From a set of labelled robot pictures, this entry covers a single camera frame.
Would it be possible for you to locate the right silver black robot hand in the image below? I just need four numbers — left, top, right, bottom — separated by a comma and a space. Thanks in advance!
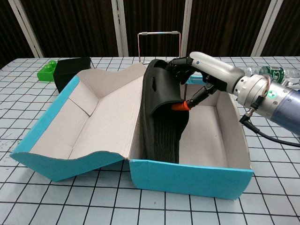
166, 51, 245, 112

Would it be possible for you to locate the black rubber slipper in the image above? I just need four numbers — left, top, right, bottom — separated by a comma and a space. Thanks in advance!
140, 59, 190, 164

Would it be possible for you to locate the blue cardboard shoebox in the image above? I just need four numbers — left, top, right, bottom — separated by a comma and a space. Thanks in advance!
9, 63, 255, 201

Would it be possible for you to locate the small black box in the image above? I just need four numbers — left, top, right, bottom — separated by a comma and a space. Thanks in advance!
53, 57, 94, 93

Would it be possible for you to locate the grid-pattern tablecloth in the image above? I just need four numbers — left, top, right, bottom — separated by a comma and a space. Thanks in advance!
0, 56, 300, 225

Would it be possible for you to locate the dark pleated partition panel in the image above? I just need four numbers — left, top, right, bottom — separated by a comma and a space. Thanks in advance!
260, 0, 300, 57
186, 0, 272, 57
20, 0, 119, 58
123, 0, 187, 57
0, 0, 36, 70

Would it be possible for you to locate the clear plastic water bottle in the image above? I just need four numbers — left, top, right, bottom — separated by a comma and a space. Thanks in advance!
243, 66, 300, 91

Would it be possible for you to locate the green toy brick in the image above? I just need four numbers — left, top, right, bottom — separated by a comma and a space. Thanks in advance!
37, 60, 58, 83

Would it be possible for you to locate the white partition frame post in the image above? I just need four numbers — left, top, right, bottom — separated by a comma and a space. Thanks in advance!
111, 0, 129, 57
251, 0, 284, 57
8, 0, 45, 58
179, 0, 200, 57

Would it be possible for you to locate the metal wire stand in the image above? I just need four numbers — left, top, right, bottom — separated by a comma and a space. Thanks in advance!
137, 30, 182, 64

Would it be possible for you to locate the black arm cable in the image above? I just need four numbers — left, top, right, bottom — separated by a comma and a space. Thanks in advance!
239, 95, 300, 148

